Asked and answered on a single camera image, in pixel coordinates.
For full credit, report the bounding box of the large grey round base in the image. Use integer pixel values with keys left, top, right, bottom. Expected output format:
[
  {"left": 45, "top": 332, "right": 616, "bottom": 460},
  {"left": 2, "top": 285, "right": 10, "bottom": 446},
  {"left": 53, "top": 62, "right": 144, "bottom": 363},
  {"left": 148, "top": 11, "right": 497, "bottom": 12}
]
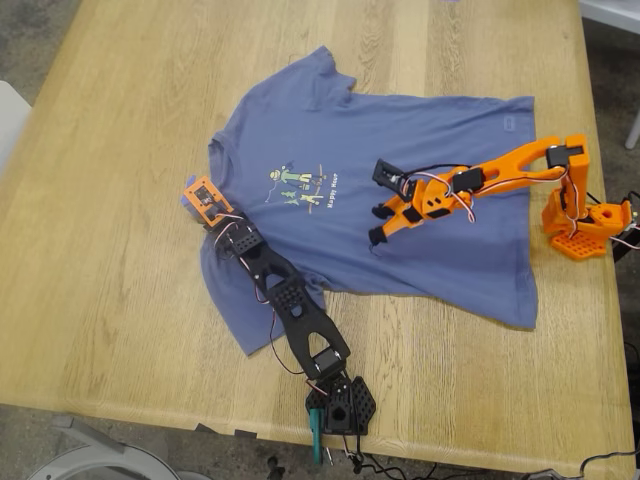
[{"left": 27, "top": 413, "right": 177, "bottom": 480}]

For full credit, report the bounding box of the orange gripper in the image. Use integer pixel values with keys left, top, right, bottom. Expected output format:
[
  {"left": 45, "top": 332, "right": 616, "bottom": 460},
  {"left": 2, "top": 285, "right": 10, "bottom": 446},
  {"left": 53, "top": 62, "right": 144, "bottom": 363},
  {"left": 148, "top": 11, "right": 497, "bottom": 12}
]
[{"left": 368, "top": 167, "right": 486, "bottom": 245}]

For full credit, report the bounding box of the black camera cable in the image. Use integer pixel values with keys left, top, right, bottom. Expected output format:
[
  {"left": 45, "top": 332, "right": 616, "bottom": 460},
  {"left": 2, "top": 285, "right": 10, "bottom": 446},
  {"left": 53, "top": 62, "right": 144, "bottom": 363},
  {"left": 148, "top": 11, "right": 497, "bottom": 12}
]
[{"left": 342, "top": 433, "right": 436, "bottom": 480}]

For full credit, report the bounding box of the white chair leg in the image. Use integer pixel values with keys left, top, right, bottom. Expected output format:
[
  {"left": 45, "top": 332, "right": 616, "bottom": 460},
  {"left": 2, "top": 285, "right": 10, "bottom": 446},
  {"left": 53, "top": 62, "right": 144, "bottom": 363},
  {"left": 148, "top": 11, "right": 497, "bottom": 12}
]
[{"left": 624, "top": 107, "right": 640, "bottom": 150}]

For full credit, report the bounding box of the black floor cable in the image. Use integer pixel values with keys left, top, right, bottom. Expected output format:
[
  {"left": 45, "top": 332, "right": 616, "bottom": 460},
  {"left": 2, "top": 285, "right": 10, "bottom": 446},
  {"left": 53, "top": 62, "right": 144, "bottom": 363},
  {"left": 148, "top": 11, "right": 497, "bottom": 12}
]
[{"left": 519, "top": 449, "right": 640, "bottom": 480}]

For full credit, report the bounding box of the blue printed T-shirt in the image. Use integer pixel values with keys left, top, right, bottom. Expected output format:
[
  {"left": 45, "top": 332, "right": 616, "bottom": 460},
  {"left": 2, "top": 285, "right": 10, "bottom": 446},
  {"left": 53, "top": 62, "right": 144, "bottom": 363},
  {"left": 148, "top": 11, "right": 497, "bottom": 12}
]
[{"left": 183, "top": 45, "right": 539, "bottom": 357}]

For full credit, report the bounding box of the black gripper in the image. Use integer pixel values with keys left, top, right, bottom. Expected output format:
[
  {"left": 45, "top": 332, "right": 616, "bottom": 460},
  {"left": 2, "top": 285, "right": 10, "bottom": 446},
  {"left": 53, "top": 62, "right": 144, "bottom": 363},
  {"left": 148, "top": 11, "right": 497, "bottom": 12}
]
[{"left": 207, "top": 212, "right": 246, "bottom": 256}]

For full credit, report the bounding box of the white table corner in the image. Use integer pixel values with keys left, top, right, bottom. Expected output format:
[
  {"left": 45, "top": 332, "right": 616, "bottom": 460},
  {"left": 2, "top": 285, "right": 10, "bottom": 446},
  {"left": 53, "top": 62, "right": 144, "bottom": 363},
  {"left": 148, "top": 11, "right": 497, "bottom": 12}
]
[{"left": 578, "top": 0, "right": 640, "bottom": 36}]

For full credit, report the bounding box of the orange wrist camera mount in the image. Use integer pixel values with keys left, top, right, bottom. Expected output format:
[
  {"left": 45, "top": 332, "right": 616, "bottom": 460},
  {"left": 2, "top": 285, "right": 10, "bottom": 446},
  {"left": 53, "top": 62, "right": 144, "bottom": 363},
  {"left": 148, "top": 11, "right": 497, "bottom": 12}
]
[{"left": 183, "top": 175, "right": 235, "bottom": 232}]

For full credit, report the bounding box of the green table clamp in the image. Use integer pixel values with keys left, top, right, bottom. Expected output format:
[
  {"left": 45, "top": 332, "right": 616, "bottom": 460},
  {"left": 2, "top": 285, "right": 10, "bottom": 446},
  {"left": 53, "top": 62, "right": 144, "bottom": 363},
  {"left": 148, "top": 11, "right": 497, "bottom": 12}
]
[{"left": 308, "top": 407, "right": 326, "bottom": 466}]

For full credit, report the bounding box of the black clamp bar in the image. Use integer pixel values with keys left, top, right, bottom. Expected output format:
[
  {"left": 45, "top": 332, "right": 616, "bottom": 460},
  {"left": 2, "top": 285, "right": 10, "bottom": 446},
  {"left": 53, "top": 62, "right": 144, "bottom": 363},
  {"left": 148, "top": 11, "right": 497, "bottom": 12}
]
[{"left": 608, "top": 191, "right": 640, "bottom": 262}]

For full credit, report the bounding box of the orange perforated arm base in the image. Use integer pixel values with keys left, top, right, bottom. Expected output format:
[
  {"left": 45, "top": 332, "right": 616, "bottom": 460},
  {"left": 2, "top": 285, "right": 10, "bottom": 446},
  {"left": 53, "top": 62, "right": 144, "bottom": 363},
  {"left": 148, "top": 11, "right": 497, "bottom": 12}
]
[{"left": 542, "top": 198, "right": 634, "bottom": 262}]

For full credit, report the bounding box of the black perforated arm base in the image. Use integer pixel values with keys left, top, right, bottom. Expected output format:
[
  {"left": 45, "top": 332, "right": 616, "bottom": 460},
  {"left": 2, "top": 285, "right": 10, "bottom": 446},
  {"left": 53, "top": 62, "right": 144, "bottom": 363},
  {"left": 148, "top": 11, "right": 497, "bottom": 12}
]
[{"left": 305, "top": 375, "right": 377, "bottom": 436}]

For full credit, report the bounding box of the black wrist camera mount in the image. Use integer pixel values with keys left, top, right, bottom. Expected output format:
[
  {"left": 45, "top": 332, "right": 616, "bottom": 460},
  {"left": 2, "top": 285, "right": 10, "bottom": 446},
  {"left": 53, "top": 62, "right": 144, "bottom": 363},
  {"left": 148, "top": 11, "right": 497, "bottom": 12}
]
[{"left": 373, "top": 158, "right": 417, "bottom": 201}]

